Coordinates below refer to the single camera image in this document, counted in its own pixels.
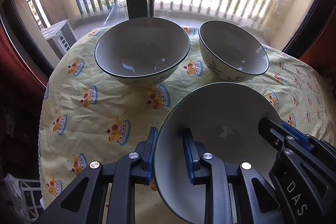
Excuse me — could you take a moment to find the white air conditioner unit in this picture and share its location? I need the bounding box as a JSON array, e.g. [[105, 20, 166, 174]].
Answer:
[[41, 20, 78, 60]]

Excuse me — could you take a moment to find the red curtain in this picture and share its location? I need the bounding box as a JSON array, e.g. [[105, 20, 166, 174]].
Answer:
[[299, 43, 336, 88], [0, 22, 49, 161]]

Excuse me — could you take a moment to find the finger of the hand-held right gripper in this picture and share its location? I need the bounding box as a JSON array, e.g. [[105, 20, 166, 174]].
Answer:
[[259, 117, 294, 153], [282, 120, 315, 149]]

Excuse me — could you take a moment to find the white rack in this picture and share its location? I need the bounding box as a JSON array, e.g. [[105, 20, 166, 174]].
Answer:
[[20, 179, 42, 216]]

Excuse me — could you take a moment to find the yellow printed tablecloth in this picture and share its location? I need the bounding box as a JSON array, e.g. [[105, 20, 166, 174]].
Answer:
[[38, 26, 336, 224]]

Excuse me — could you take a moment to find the white floral ceramic bowl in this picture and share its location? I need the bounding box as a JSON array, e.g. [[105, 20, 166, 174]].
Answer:
[[94, 17, 191, 86], [199, 20, 269, 83], [153, 82, 282, 224]]

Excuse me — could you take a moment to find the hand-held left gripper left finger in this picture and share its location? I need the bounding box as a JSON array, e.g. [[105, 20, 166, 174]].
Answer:
[[34, 127, 158, 224]]

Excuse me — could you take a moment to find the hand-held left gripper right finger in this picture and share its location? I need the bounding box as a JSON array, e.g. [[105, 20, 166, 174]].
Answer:
[[183, 128, 285, 224]]

